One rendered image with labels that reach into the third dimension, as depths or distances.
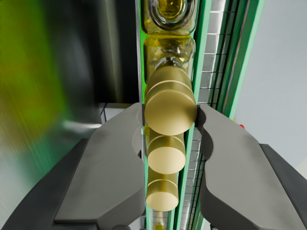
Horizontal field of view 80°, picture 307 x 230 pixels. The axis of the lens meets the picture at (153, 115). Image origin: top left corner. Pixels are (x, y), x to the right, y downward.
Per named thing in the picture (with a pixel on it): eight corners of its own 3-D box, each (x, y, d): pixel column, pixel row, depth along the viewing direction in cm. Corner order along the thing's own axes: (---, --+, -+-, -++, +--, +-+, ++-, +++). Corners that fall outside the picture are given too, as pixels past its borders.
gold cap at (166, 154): (149, 116, 19) (145, 144, 15) (184, 117, 19) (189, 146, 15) (149, 143, 21) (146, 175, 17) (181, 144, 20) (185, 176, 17)
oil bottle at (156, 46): (152, 21, 36) (140, 42, 17) (182, 21, 35) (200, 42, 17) (153, 51, 38) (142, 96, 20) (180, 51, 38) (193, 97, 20)
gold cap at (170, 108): (146, 65, 14) (140, 88, 11) (193, 65, 14) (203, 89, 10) (148, 105, 16) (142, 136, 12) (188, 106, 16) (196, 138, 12)
